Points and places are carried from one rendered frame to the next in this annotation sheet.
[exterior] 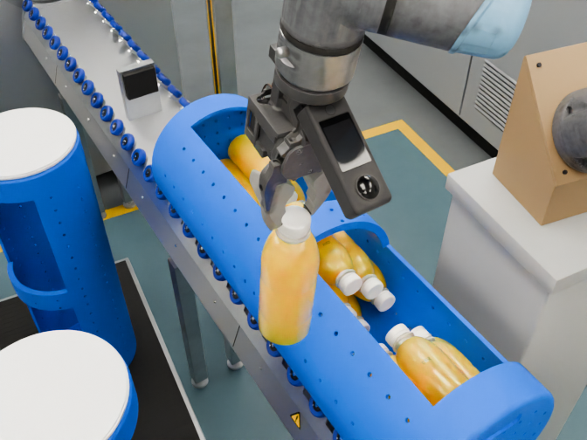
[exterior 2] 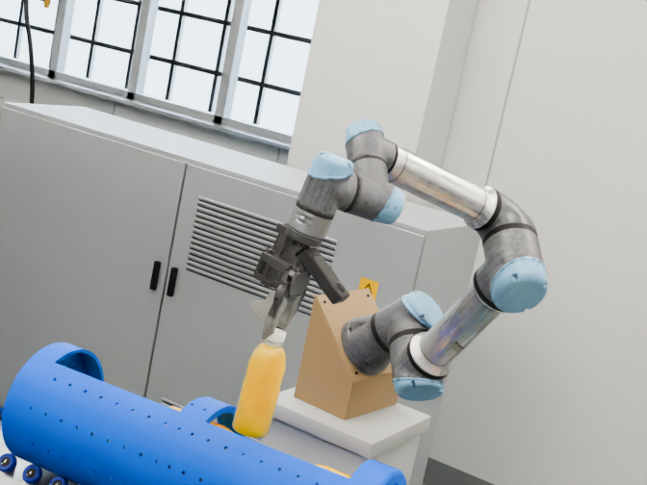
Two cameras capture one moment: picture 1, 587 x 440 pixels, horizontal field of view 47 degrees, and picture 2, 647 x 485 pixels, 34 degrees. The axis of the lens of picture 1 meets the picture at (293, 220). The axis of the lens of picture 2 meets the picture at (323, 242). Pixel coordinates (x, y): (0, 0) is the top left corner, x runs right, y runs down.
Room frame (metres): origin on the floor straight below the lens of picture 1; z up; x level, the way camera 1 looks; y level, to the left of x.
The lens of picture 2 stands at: (-1.09, 1.05, 2.07)
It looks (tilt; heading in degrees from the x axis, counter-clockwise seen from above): 11 degrees down; 326
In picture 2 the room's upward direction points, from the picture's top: 12 degrees clockwise
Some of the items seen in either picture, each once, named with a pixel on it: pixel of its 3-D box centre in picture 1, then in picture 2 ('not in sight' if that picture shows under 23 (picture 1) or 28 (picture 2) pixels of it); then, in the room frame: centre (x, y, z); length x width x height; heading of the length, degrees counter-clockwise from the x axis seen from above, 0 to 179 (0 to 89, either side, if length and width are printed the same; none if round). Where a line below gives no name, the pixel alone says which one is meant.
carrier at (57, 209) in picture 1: (62, 264); not in sight; (1.30, 0.67, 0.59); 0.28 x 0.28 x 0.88
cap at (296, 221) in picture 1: (293, 223); (274, 336); (0.55, 0.00, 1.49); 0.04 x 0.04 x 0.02
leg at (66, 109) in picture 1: (84, 160); not in sight; (2.11, 0.85, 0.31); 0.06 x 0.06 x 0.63; 32
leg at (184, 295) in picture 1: (189, 326); not in sight; (1.28, 0.33, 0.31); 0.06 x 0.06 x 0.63; 32
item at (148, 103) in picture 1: (141, 92); not in sight; (1.55, 0.42, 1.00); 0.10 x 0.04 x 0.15; 122
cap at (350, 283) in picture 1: (349, 283); not in sight; (0.74, -0.10, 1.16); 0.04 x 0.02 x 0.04; 122
